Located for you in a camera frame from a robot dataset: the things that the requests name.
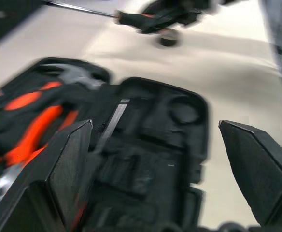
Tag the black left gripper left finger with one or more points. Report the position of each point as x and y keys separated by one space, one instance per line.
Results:
x=59 y=169

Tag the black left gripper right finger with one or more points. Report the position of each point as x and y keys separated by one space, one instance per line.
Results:
x=259 y=174

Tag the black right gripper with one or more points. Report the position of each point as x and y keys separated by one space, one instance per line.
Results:
x=182 y=10

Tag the black and orange screwdriver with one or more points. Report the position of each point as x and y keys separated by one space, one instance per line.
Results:
x=129 y=18

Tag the silver flat metal tool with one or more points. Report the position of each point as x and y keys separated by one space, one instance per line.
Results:
x=114 y=120

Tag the black plastic tool case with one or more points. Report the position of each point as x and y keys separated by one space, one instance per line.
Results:
x=155 y=149

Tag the black tape roll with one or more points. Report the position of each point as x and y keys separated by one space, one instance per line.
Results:
x=168 y=38

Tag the black slotted plastic tray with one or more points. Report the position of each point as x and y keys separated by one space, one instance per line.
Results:
x=8 y=17

